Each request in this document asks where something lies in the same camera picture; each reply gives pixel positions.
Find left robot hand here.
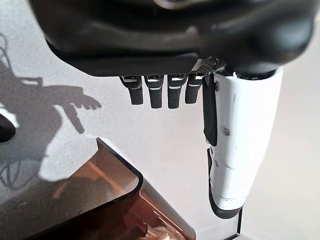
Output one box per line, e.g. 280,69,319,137
27,0,316,220

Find brown glossy stool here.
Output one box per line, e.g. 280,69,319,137
24,136,198,240

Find left robot leg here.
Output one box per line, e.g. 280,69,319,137
0,112,17,144

